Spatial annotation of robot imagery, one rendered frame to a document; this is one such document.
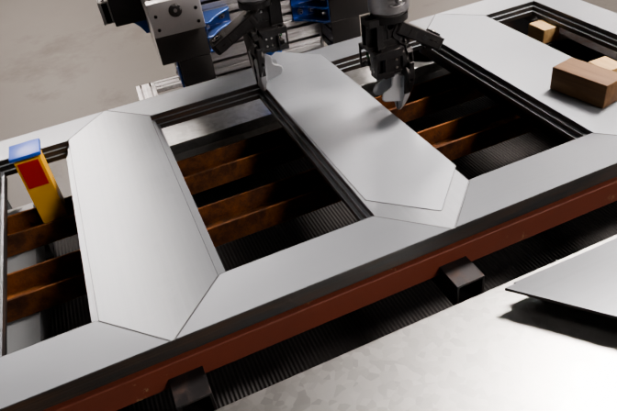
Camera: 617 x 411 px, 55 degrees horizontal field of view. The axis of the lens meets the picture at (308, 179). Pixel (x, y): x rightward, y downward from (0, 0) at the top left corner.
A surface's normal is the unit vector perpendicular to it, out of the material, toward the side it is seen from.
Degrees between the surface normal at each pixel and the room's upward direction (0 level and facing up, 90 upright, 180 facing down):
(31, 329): 0
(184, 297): 0
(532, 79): 0
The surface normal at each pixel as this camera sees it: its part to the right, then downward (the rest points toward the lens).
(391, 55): 0.39, 0.51
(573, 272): -0.12, -0.80
